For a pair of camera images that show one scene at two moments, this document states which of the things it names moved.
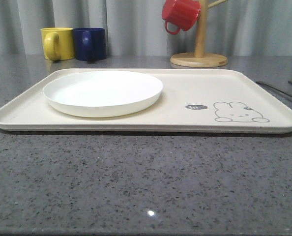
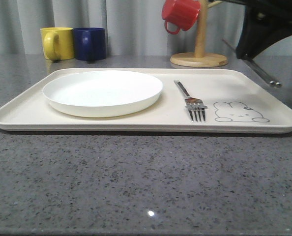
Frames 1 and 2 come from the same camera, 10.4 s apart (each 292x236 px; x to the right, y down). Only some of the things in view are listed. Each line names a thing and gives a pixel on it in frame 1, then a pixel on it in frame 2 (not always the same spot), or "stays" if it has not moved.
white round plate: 102,93 stays
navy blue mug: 90,44 stays
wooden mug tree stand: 200,58 stays
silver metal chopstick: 286,94 → 268,81
